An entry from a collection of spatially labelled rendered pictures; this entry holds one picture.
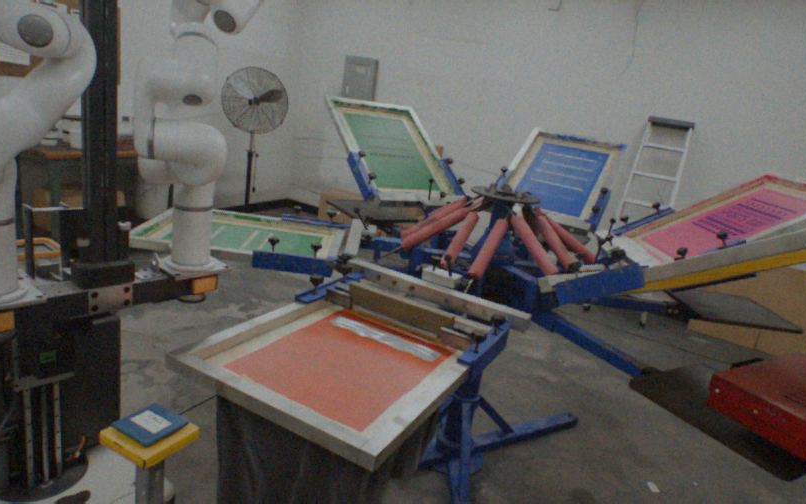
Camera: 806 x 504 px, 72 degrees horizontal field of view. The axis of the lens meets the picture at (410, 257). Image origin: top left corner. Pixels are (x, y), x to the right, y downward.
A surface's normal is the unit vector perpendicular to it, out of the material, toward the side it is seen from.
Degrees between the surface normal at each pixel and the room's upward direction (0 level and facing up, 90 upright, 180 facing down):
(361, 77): 90
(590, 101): 90
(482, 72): 90
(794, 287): 82
